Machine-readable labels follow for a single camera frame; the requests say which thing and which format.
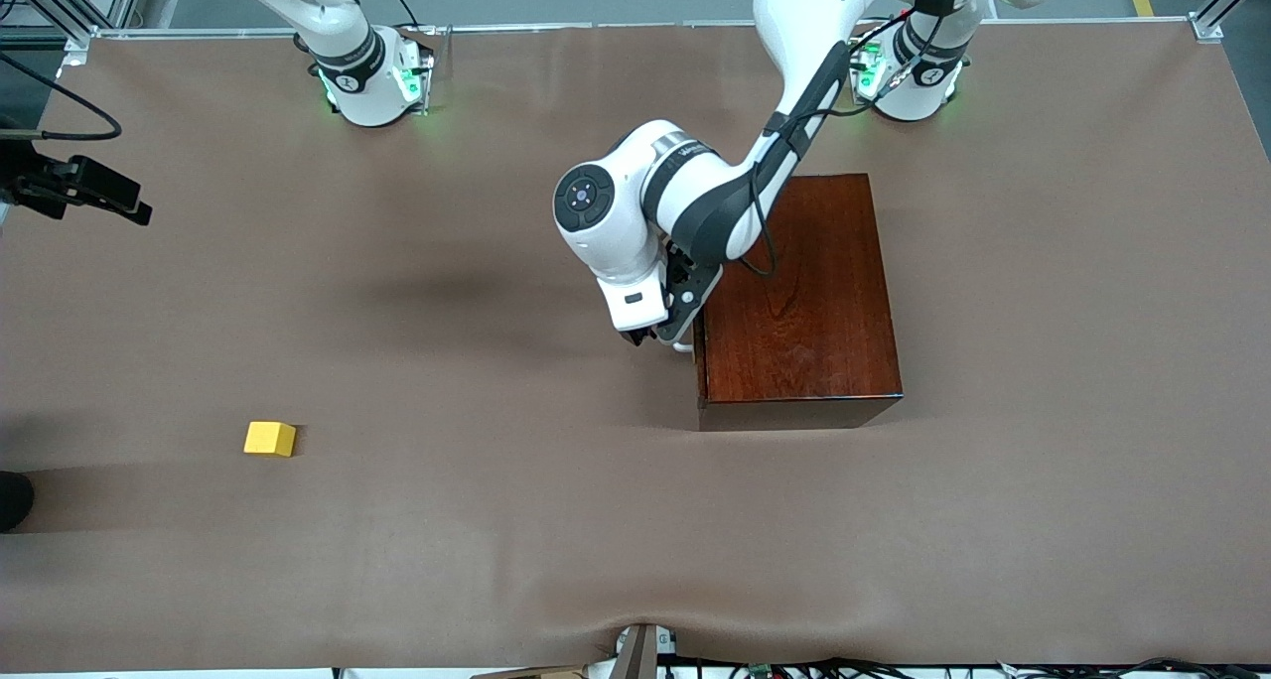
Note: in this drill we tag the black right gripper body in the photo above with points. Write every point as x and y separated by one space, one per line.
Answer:
33 185

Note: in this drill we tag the yellow block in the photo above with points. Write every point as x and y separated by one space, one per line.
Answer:
268 439

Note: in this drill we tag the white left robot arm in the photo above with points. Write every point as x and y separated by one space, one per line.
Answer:
616 252

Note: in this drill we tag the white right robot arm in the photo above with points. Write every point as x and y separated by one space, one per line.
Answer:
367 93

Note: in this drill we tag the dark red-brown wooden cabinet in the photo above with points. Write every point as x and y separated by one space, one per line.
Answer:
814 302

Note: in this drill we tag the black round object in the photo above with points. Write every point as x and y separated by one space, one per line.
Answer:
12 500

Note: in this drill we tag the brown table mat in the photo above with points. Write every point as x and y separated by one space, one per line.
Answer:
397 540

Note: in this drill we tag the grey metal bracket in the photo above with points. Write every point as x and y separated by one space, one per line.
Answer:
640 654

